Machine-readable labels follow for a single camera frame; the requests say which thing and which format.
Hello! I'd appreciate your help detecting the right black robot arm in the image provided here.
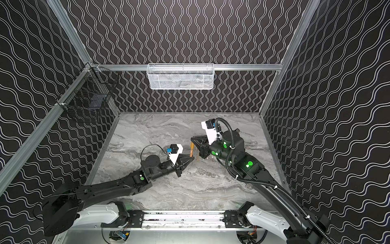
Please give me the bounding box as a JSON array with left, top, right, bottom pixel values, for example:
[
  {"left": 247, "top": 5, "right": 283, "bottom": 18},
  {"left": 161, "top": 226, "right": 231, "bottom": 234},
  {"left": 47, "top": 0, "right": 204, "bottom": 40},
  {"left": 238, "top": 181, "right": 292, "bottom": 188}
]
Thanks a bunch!
[{"left": 191, "top": 118, "right": 333, "bottom": 244}]

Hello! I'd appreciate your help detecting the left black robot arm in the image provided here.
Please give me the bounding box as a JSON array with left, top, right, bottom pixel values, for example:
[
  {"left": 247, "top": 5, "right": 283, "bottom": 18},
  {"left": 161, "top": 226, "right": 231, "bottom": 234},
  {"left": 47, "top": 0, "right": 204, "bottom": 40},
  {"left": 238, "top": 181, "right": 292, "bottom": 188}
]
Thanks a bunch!
[{"left": 42, "top": 154, "right": 195, "bottom": 237}]

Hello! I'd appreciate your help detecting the white mesh basket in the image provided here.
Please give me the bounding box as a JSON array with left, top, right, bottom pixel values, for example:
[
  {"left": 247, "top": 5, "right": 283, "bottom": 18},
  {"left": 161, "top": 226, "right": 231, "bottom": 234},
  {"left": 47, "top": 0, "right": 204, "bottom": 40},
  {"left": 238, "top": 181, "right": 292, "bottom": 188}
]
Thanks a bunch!
[{"left": 146, "top": 63, "right": 215, "bottom": 90}]

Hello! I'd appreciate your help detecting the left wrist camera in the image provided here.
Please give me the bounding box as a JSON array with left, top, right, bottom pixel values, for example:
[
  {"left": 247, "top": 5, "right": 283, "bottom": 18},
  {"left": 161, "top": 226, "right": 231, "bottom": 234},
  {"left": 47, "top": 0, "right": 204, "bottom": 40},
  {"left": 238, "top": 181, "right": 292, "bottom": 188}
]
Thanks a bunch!
[{"left": 167, "top": 144, "right": 183, "bottom": 166}]

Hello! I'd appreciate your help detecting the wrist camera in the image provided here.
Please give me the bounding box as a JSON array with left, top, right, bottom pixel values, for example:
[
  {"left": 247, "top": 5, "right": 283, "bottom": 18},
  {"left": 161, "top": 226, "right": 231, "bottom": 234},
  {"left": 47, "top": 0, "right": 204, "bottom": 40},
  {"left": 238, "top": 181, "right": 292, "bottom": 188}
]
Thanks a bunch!
[
  {"left": 167, "top": 144, "right": 183, "bottom": 166},
  {"left": 201, "top": 119, "right": 221, "bottom": 145}
]

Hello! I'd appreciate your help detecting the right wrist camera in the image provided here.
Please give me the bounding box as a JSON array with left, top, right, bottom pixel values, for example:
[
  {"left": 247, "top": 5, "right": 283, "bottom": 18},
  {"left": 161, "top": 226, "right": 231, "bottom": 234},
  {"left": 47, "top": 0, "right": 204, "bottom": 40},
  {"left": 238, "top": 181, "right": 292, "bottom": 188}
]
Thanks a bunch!
[{"left": 201, "top": 119, "right": 221, "bottom": 145}]

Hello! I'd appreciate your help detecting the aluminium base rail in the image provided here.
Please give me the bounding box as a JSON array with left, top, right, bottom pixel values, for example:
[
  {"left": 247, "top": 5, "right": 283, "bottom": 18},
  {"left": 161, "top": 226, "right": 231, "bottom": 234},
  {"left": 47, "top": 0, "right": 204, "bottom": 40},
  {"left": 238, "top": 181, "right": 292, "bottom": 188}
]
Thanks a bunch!
[{"left": 62, "top": 209, "right": 307, "bottom": 231}]

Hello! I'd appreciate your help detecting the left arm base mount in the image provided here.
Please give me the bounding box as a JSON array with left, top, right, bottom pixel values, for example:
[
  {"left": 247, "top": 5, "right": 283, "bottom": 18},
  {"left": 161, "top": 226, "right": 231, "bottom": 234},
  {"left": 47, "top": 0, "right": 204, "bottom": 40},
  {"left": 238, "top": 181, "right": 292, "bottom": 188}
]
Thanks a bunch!
[{"left": 101, "top": 210, "right": 145, "bottom": 228}]

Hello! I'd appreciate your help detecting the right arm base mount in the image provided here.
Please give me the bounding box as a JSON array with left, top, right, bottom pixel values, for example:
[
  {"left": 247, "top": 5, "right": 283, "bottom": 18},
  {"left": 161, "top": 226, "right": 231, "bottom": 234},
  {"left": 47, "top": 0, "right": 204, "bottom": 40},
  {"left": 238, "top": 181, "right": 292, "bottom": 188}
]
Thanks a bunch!
[{"left": 221, "top": 210, "right": 263, "bottom": 229}]

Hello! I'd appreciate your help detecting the black wire basket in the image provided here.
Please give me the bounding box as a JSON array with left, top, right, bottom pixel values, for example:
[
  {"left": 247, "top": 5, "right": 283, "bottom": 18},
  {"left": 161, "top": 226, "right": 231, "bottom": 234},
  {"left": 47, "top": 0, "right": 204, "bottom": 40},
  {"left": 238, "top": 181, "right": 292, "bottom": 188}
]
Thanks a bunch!
[{"left": 58, "top": 63, "right": 119, "bottom": 124}]

